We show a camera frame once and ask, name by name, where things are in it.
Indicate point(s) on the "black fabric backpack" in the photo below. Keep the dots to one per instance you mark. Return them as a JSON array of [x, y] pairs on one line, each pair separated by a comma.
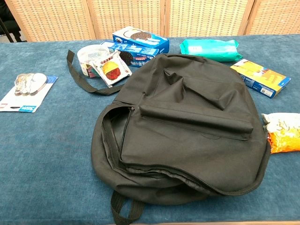
[[187, 140]]

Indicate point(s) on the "small clear snack packet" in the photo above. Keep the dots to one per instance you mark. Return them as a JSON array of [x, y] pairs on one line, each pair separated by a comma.
[[112, 70]]

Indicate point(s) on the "slim blue cookie box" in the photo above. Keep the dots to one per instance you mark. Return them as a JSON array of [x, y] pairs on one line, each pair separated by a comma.
[[140, 54]]

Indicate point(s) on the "blue pink cookie box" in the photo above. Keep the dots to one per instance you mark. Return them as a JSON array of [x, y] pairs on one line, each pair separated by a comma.
[[150, 41]]

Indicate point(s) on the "clear tub of clips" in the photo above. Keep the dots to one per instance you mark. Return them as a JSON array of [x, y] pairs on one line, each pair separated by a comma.
[[87, 56]]

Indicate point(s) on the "green wet wipes pack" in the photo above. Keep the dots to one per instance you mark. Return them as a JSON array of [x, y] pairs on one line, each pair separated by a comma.
[[208, 49]]

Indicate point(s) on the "wicker folding screen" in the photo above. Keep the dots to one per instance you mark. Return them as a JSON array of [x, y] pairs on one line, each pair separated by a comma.
[[199, 16]]

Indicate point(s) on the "blue table cloth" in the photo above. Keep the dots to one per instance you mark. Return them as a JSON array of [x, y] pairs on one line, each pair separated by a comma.
[[47, 152]]

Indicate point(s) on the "yellow blue carton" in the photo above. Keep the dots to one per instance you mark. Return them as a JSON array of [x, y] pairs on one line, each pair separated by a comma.
[[260, 78]]

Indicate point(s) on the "correction tape blister pack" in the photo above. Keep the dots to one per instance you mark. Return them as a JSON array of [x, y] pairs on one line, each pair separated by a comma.
[[23, 93]]

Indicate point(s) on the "orange white chip bag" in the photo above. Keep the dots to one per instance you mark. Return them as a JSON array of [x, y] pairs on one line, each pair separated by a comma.
[[284, 136]]

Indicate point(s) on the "black tripod stand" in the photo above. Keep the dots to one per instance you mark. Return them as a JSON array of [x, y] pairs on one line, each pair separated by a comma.
[[7, 30]]

